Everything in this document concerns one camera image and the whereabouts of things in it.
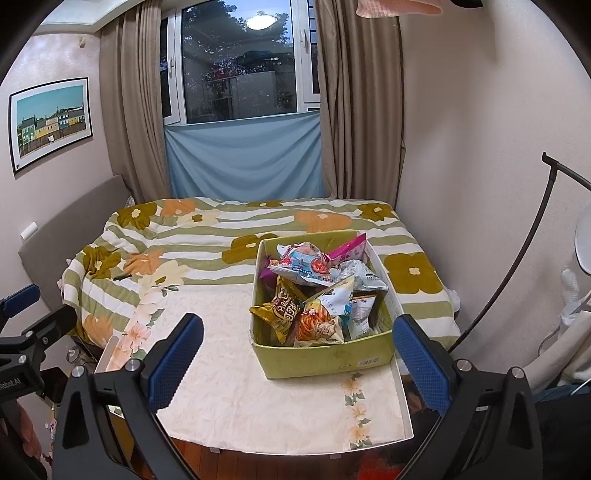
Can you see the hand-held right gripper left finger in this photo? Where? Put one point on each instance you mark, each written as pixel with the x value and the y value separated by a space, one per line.
pixel 173 360

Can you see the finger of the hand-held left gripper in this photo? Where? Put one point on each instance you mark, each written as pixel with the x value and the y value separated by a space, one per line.
pixel 21 300
pixel 51 325

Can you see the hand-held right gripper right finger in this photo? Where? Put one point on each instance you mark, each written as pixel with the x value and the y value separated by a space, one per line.
pixel 420 362

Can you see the silver-white snack packet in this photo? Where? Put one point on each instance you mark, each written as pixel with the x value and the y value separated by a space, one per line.
pixel 362 316

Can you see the green cardboard box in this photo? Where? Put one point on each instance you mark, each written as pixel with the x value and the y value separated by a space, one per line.
pixel 323 362

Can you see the light blue snack packet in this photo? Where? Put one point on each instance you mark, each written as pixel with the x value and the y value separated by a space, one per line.
pixel 339 295

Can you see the grey-white snack packet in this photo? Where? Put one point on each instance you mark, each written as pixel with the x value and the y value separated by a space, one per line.
pixel 362 274

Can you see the orange snack packet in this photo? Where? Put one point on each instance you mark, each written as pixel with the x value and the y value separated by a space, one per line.
pixel 318 327

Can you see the yellow-brown snack packet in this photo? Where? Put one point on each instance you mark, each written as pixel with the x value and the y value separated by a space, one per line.
pixel 281 311

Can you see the pink snack packet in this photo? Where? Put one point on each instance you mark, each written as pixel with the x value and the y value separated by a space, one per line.
pixel 346 249

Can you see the clear red-label candy bag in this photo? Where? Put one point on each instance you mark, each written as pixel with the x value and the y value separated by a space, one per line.
pixel 300 265

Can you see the white floral table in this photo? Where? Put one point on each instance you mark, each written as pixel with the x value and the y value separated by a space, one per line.
pixel 240 406

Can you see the grey bed headboard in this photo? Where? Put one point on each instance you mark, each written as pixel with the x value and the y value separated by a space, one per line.
pixel 64 230

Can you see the striped floral blanket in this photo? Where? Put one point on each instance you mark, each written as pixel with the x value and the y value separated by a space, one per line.
pixel 203 240

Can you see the framed houses picture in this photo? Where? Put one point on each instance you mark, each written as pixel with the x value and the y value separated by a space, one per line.
pixel 51 122

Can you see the light blue cloth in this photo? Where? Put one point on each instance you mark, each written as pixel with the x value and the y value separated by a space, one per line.
pixel 244 157

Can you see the beige curtain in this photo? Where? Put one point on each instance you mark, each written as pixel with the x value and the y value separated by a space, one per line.
pixel 134 101
pixel 360 101

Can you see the black lamp pole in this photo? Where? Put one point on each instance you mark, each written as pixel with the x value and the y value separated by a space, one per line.
pixel 549 161

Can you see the window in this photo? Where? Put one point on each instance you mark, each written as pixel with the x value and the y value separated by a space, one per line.
pixel 240 60

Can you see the white wall device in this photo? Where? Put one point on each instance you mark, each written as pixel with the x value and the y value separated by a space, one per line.
pixel 28 230

